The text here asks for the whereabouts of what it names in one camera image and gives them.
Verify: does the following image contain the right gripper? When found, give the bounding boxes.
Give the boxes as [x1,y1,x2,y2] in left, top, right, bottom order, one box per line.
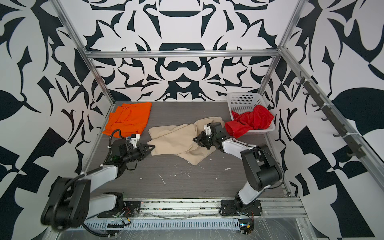
[193,131,219,149]

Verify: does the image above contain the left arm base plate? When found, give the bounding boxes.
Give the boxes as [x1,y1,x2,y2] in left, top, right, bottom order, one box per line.
[113,201,142,218]

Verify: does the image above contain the red shorts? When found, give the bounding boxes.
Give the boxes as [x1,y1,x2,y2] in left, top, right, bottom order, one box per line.
[225,105,275,138]

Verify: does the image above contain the white slotted cable duct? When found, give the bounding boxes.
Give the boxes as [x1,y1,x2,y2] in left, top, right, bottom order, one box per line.
[86,219,240,231]

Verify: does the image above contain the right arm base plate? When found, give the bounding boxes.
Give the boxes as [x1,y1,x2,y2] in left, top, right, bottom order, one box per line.
[219,199,263,216]

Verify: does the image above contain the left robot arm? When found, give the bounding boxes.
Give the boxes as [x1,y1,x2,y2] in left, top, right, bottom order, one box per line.
[40,134,155,232]

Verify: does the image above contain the aluminium frame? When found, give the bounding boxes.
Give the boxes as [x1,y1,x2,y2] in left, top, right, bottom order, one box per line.
[49,0,384,240]

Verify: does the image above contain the black corrugated cable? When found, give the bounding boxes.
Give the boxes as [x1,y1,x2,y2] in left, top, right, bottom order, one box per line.
[80,218,133,238]

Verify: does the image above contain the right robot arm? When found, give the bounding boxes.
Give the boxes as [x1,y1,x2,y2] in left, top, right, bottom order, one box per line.
[193,122,284,208]

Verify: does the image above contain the wall hook rail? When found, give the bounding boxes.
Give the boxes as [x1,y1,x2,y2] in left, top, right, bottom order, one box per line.
[297,73,367,159]

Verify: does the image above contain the orange shorts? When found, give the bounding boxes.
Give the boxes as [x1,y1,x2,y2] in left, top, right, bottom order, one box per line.
[103,103,152,137]

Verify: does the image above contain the white laundry basket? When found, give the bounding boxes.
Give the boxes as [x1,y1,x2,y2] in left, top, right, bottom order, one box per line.
[227,92,267,120]

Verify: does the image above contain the beige shorts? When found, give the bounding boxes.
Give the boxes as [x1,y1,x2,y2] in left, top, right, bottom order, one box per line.
[148,117,225,165]

